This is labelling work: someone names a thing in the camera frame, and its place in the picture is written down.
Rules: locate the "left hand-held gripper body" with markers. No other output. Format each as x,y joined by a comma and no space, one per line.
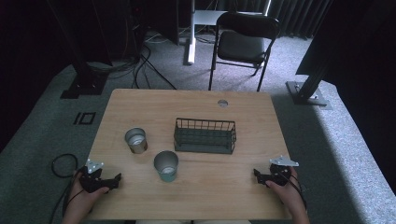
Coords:
93,182

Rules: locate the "grey table grommet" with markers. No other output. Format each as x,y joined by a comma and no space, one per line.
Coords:
222,103

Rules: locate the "black folding chair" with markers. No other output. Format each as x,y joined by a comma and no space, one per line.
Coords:
243,46

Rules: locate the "person's right hand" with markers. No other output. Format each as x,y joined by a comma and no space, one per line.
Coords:
288,196

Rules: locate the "silver metal cup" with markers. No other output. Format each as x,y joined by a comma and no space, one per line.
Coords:
136,140

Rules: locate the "teal metal cup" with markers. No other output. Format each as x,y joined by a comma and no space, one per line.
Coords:
166,166

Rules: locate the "black stand with grey base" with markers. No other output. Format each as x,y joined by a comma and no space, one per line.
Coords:
306,90

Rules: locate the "person's left hand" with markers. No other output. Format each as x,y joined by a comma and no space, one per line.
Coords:
81,199

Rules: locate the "black metal stand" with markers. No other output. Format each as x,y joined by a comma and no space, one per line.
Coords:
84,81

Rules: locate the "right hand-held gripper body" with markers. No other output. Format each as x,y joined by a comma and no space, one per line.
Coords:
280,174

